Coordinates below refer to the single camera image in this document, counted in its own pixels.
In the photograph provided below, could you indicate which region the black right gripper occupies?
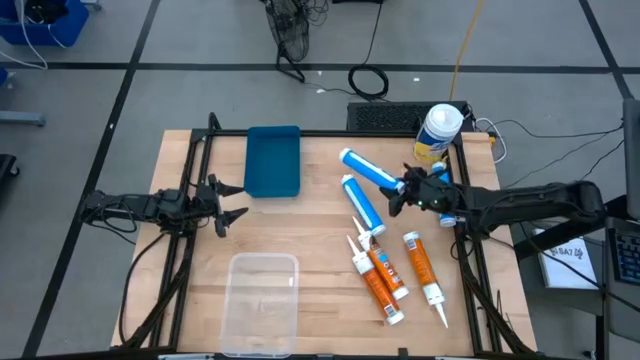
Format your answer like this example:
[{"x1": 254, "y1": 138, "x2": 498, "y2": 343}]
[{"x1": 388, "y1": 163, "x2": 456, "y2": 217}]

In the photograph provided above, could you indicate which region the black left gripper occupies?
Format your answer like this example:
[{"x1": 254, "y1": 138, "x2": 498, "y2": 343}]
[{"x1": 188, "y1": 174, "x2": 250, "y2": 238}]

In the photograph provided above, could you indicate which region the orange sealant caulk tube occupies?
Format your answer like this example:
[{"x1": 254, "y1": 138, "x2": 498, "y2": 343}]
[
  {"x1": 402, "y1": 230, "x2": 450, "y2": 330},
  {"x1": 351, "y1": 215, "x2": 410, "y2": 301},
  {"x1": 346, "y1": 234, "x2": 405, "y2": 326}
]

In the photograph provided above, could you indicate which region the Lysol wipes canister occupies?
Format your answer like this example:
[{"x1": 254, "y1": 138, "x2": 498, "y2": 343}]
[{"x1": 413, "y1": 103, "x2": 465, "y2": 164}]

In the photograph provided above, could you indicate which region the blue plastic tray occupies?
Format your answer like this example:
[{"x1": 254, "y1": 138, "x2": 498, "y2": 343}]
[{"x1": 243, "y1": 125, "x2": 302, "y2": 199}]

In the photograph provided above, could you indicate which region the black perforated computer case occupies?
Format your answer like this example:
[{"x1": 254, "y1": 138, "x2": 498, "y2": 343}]
[{"x1": 346, "y1": 101, "x2": 474, "y2": 134}]

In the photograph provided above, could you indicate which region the clear plastic container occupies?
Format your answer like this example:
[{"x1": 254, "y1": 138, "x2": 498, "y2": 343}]
[{"x1": 219, "y1": 252, "x2": 300, "y2": 359}]

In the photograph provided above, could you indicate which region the white printed notebook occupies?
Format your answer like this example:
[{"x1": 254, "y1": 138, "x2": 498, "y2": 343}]
[{"x1": 532, "y1": 228, "x2": 599, "y2": 290}]

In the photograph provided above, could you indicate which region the grey metal bar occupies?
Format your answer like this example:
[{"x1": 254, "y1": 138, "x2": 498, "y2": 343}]
[{"x1": 0, "y1": 110, "x2": 46, "y2": 127}]

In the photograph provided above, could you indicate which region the grey monitor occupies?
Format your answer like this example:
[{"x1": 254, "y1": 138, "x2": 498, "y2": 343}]
[{"x1": 622, "y1": 98, "x2": 640, "y2": 220}]

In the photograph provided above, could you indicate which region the black keyboard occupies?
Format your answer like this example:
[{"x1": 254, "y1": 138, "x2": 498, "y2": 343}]
[{"x1": 607, "y1": 227, "x2": 640, "y2": 286}]

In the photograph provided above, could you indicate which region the blue plastic bin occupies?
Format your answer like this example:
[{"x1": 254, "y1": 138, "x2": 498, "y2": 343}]
[{"x1": 0, "y1": 0, "x2": 90, "y2": 47}]

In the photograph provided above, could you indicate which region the dark grey desk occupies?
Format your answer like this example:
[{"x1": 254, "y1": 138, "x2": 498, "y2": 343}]
[{"x1": 513, "y1": 194, "x2": 640, "y2": 360}]

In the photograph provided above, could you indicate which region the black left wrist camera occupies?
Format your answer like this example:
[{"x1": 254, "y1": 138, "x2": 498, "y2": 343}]
[{"x1": 155, "y1": 187, "x2": 190, "y2": 224}]

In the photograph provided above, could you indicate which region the black aluminium table frame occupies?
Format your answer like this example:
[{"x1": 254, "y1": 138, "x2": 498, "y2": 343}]
[{"x1": 112, "y1": 112, "x2": 539, "y2": 360}]

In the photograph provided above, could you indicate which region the coiled black cable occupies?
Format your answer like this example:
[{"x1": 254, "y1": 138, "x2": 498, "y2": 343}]
[{"x1": 347, "y1": 64, "x2": 390, "y2": 101}]

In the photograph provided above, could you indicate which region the yellow floor cable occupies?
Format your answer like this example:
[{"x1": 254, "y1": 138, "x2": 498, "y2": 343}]
[{"x1": 448, "y1": 0, "x2": 485, "y2": 101}]

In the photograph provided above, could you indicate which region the black wire fan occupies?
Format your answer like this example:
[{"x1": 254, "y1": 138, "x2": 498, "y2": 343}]
[{"x1": 262, "y1": 0, "x2": 312, "y2": 85}]

